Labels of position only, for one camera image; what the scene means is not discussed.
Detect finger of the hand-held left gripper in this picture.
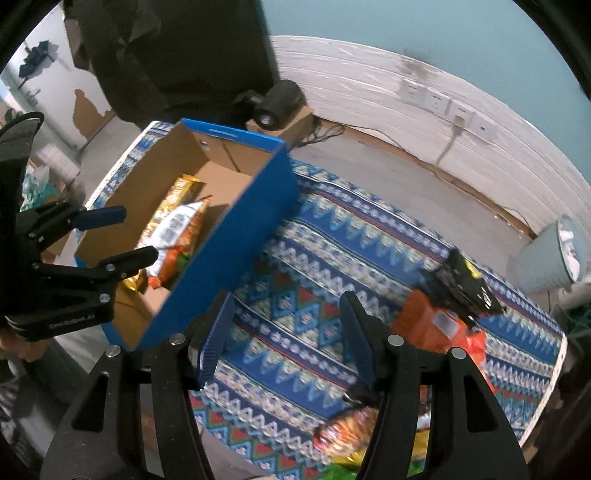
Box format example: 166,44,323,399
16,199,127,252
32,246,159,296

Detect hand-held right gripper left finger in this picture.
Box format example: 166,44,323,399
39,291,236,480

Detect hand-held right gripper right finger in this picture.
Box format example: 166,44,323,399
339,291,532,480

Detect orange white snack packet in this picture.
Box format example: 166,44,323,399
145,196,213,290

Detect orange red snack packet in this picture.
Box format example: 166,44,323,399
392,286,497,393

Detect gold orange snack packet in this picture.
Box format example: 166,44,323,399
314,388,384,463

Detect black snack packet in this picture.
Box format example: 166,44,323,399
418,249,504,328

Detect yellow snack packet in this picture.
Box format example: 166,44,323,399
330,415,433,474

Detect green snack packet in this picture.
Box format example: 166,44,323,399
325,462,426,480

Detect blue cardboard box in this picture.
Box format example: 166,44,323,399
74,117,301,354

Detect person's left hand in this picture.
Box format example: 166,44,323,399
0,329,47,365

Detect white plastic bag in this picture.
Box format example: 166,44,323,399
21,164,61,208

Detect blue patterned blanket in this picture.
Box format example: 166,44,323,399
74,121,568,480

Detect dark teal umbrella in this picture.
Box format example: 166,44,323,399
18,41,61,77

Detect dark cloth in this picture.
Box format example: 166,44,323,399
65,0,278,130

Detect pale waste bin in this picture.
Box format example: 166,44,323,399
515,215,589,294

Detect small brown cardboard box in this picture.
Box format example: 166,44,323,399
245,105,315,144

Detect white crumpled paper waste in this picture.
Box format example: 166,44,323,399
558,220,583,278

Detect black camera on stand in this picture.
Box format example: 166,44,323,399
233,79,306,130

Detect black cable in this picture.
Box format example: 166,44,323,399
295,115,347,148

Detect white power cable with plug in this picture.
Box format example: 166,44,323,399
431,115,465,167

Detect white wall socket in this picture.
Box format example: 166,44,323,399
399,79,423,103
422,88,446,114
447,99,474,127
473,117,499,141

